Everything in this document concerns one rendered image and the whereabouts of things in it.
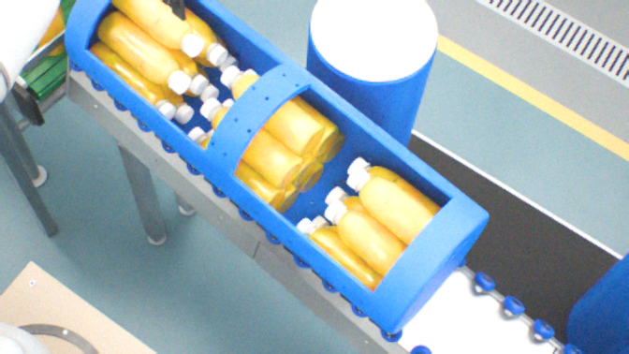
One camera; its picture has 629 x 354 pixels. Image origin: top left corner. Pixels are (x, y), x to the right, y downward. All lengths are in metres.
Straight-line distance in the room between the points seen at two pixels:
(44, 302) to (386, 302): 0.64
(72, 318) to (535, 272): 1.51
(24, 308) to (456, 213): 0.82
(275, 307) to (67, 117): 0.97
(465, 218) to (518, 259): 1.20
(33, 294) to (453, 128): 1.75
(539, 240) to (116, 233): 1.33
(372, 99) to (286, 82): 0.35
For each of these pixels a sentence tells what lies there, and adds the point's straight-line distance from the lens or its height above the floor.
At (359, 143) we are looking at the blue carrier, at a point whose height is 1.05.
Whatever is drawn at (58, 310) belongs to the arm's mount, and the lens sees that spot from 1.69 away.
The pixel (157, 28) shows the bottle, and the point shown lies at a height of 1.19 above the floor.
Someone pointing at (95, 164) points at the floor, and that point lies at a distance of 2.95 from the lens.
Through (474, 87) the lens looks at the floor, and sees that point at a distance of 3.13.
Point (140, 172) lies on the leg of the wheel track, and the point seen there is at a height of 0.50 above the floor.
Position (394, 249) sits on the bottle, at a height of 1.16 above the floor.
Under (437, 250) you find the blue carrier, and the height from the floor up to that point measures 1.23.
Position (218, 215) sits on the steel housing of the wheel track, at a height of 0.87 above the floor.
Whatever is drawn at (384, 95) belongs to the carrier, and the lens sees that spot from 1.90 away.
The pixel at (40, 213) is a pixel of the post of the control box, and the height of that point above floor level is 0.17.
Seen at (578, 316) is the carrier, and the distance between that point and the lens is 2.57.
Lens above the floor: 2.58
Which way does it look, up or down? 63 degrees down
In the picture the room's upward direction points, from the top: 7 degrees clockwise
